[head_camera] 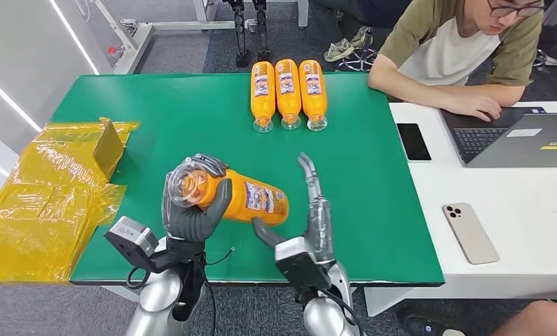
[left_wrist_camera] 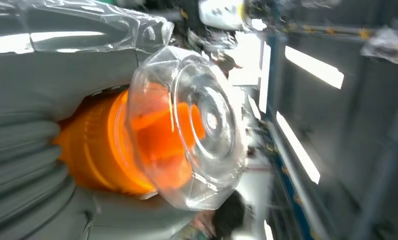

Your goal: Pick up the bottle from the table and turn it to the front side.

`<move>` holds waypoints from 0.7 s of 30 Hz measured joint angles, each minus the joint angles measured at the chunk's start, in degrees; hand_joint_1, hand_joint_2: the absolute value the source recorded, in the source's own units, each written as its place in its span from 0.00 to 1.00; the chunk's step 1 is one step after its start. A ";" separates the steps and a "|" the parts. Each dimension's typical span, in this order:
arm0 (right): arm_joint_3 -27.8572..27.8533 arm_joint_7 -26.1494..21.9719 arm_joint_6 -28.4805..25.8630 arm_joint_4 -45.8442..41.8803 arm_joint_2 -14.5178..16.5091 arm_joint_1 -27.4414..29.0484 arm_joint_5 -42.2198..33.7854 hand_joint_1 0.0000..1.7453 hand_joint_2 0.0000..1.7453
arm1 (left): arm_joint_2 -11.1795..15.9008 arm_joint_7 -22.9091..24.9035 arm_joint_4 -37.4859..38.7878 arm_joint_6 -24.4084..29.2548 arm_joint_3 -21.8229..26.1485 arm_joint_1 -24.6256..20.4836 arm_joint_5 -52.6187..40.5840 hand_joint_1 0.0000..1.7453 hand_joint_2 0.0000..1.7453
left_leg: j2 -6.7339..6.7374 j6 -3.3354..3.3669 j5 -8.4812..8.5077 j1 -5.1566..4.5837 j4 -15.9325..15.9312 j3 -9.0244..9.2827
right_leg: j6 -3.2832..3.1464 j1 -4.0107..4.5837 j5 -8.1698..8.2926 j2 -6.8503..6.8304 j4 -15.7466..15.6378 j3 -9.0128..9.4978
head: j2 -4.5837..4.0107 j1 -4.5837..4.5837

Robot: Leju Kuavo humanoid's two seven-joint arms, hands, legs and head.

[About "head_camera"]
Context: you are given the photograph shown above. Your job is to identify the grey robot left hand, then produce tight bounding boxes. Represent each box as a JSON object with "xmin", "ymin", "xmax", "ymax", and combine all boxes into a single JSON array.
[{"xmin": 160, "ymin": 153, "xmax": 233, "ymax": 243}]

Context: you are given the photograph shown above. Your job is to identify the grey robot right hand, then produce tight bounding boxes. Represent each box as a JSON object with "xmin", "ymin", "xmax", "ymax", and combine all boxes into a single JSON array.
[{"xmin": 252, "ymin": 153, "xmax": 338, "ymax": 266}]

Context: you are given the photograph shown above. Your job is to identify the orange bottle with clear cap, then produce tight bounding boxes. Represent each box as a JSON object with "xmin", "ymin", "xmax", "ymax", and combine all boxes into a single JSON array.
[
  {"xmin": 250, "ymin": 61, "xmax": 277, "ymax": 134},
  {"xmin": 275, "ymin": 59, "xmax": 302, "ymax": 131},
  {"xmin": 165, "ymin": 160, "xmax": 290, "ymax": 228},
  {"xmin": 298, "ymin": 59, "xmax": 329, "ymax": 132}
]

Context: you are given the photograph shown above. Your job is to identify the green table mat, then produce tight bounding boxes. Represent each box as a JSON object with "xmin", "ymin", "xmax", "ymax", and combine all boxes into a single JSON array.
[{"xmin": 50, "ymin": 73, "xmax": 445, "ymax": 286}]

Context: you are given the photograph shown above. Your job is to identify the black smartphone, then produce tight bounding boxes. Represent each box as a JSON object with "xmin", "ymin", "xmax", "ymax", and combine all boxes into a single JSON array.
[{"xmin": 396, "ymin": 122, "xmax": 432, "ymax": 162}]

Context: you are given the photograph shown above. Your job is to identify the yellow film wrapped cardboard box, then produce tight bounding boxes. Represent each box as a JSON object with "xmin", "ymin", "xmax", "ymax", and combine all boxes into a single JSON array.
[{"xmin": 0, "ymin": 116, "xmax": 141, "ymax": 285}]

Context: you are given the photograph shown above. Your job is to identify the beige smartphone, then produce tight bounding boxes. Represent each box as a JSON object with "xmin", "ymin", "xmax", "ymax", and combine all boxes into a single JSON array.
[{"xmin": 441, "ymin": 202, "xmax": 500, "ymax": 266}]

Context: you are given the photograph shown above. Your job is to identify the office chair base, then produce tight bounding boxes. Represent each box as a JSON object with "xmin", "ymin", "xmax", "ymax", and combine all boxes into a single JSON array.
[{"xmin": 336, "ymin": 27, "xmax": 379, "ymax": 73}]

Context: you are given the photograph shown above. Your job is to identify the grey laptop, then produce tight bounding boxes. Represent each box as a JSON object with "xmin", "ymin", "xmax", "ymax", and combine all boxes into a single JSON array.
[{"xmin": 438, "ymin": 106, "xmax": 557, "ymax": 169}]

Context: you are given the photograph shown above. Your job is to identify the black eyeglasses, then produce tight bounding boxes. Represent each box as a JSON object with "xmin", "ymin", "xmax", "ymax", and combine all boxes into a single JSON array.
[{"xmin": 487, "ymin": 0, "xmax": 544, "ymax": 18}]

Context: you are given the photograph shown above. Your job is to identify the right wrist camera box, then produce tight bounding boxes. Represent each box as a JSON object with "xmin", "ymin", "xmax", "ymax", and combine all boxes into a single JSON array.
[{"xmin": 274, "ymin": 236, "xmax": 332, "ymax": 291}]

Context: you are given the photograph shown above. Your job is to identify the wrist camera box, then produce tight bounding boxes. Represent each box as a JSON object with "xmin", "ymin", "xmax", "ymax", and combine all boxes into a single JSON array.
[
  {"xmin": 274, "ymin": 236, "xmax": 332, "ymax": 291},
  {"xmin": 104, "ymin": 215, "xmax": 160, "ymax": 274}
]

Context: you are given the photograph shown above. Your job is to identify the thin black cable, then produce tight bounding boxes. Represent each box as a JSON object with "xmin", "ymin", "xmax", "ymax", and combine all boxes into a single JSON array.
[{"xmin": 206, "ymin": 246, "xmax": 236, "ymax": 266}]

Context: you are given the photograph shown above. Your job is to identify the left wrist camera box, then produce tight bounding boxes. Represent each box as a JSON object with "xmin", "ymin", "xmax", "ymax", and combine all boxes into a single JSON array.
[{"xmin": 104, "ymin": 215, "xmax": 160, "ymax": 274}]

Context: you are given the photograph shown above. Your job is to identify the black left camera cable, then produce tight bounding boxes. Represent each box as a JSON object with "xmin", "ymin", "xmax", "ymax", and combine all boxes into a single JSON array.
[{"xmin": 125, "ymin": 266, "xmax": 151, "ymax": 291}]

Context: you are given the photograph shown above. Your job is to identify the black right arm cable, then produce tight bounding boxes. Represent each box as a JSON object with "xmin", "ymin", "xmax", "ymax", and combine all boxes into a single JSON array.
[{"xmin": 319, "ymin": 289, "xmax": 365, "ymax": 336}]

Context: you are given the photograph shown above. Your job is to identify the white robot gantry frame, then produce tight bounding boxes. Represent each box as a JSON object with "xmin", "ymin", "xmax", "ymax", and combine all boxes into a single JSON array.
[{"xmin": 90, "ymin": 0, "xmax": 309, "ymax": 75}]

